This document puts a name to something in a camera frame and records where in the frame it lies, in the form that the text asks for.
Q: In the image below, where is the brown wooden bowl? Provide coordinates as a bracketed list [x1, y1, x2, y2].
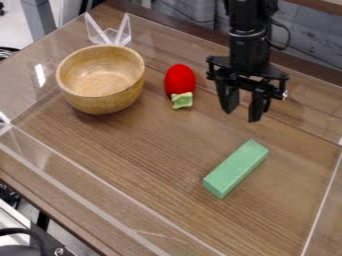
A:
[56, 45, 146, 115]

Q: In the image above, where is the red toy strawberry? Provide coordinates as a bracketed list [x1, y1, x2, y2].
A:
[165, 64, 197, 110]

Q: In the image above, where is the black metal bracket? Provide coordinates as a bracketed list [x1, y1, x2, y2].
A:
[31, 224, 76, 256]

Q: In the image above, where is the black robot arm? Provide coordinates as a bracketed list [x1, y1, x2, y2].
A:
[206, 0, 291, 123]

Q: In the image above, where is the green rectangular block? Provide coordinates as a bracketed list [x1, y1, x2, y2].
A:
[202, 139, 270, 199]

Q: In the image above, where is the black cable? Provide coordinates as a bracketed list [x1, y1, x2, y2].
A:
[0, 227, 50, 256]

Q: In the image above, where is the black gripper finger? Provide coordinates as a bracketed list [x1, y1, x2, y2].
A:
[249, 88, 271, 123]
[215, 80, 239, 114]

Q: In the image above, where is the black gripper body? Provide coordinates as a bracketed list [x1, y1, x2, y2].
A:
[206, 56, 289, 100]

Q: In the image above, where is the clear acrylic tray enclosure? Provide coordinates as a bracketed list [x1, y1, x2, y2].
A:
[0, 17, 342, 256]

